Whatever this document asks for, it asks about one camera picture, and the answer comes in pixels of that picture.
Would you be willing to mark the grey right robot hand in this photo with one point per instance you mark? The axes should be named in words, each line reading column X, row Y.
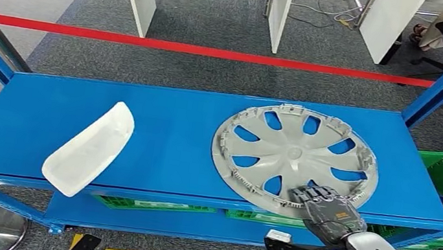
column 332, row 215

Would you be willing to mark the grey plastic wheel cover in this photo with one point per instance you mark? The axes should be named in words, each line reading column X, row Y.
column 277, row 158

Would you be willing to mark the blue metal shelf rack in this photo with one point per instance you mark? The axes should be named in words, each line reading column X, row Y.
column 181, row 135

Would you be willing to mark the white plastic trim part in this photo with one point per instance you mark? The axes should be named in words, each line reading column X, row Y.
column 87, row 153

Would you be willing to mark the red barrier belt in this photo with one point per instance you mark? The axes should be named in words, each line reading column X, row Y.
column 214, row 52

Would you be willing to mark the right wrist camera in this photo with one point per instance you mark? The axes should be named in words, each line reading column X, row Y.
column 279, row 236

